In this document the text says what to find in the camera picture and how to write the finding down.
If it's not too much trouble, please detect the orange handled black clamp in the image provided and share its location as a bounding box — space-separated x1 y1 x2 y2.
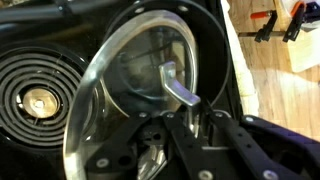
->
249 9 278 43
283 0 320 43

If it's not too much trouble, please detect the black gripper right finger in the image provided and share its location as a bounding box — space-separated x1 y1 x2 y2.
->
199 101 320 180

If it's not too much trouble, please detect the white dish towel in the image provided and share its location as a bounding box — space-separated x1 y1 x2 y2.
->
219 0 261 117

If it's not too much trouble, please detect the dark saucepan with silver handle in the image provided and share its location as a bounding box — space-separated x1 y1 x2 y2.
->
103 0 234 180

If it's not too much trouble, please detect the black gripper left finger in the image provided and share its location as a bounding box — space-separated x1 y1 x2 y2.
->
84 109 214 180

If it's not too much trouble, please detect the black electric stove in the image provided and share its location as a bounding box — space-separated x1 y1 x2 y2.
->
0 0 244 180

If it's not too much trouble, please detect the black coil burner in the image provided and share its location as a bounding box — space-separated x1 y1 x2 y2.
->
0 46 101 154

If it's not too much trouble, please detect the glass pot lid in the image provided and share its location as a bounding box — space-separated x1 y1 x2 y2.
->
63 9 202 180

